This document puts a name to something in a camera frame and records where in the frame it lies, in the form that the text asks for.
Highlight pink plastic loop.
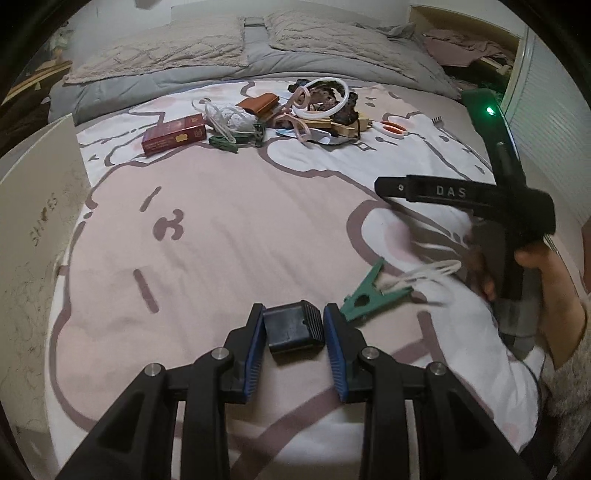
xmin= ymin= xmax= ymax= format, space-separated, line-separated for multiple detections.
xmin=288 ymin=87 xmax=315 ymax=114

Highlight light green clip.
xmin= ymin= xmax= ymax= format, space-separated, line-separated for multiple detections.
xmin=341 ymin=258 xmax=411 ymax=324

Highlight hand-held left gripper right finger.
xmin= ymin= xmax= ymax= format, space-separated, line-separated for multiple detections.
xmin=323 ymin=302 xmax=536 ymax=480

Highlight wooden closet alcove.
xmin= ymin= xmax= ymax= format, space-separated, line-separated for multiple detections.
xmin=409 ymin=4 xmax=529 ymax=93

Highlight white cardboard box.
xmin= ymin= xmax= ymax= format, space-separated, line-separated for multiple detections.
xmin=0 ymin=114 xmax=90 ymax=435

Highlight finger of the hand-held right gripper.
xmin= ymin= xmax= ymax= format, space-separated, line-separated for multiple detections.
xmin=375 ymin=175 xmax=413 ymax=202

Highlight white headboard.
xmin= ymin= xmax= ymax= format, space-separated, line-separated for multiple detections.
xmin=170 ymin=4 xmax=411 ymax=24

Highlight dark red rectangular box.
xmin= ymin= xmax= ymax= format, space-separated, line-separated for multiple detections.
xmin=141 ymin=115 xmax=207 ymax=157

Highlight grey duvet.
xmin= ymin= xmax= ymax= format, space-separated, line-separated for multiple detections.
xmin=48 ymin=14 xmax=462 ymax=125

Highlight crumpled grey cloth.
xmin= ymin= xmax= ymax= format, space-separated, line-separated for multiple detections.
xmin=383 ymin=21 xmax=419 ymax=38

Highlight white plastic ring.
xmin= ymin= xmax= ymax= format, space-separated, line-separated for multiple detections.
xmin=293 ymin=78 xmax=352 ymax=118

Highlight brown folded blanket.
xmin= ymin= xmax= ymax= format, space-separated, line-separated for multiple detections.
xmin=0 ymin=88 xmax=51 ymax=139

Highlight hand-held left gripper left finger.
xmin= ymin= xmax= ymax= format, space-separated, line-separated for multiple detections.
xmin=55 ymin=304 xmax=269 ymax=480

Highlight beige bed sheet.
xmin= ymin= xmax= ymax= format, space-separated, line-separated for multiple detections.
xmin=369 ymin=78 xmax=495 ymax=158

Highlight beige quilted pillow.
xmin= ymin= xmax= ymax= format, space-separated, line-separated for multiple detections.
xmin=263 ymin=10 xmax=428 ymax=84
xmin=65 ymin=13 xmax=250 ymax=84

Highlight light blue card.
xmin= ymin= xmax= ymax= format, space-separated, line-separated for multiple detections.
xmin=277 ymin=129 xmax=333 ymax=145

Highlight white louvred door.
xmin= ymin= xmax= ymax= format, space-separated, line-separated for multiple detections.
xmin=501 ymin=25 xmax=587 ymax=241

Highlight small black plastic case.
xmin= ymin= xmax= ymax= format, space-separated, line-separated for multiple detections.
xmin=262 ymin=300 xmax=324 ymax=355

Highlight person's right forearm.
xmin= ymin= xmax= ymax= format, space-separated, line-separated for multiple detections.
xmin=538 ymin=295 xmax=591 ymax=462

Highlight person's right hand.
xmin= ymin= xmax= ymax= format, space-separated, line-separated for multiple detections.
xmin=478 ymin=242 xmax=586 ymax=324

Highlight brown leather wallet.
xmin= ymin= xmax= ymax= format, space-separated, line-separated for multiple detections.
xmin=238 ymin=92 xmax=280 ymax=114

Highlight pink crumpled clothes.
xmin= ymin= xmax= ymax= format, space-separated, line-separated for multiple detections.
xmin=422 ymin=30 xmax=502 ymax=65

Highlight light wooden board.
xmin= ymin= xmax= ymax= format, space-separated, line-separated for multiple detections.
xmin=318 ymin=117 xmax=361 ymax=139

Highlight wooden shelf unit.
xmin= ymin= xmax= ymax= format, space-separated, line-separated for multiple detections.
xmin=0 ymin=60 xmax=75 ymax=107

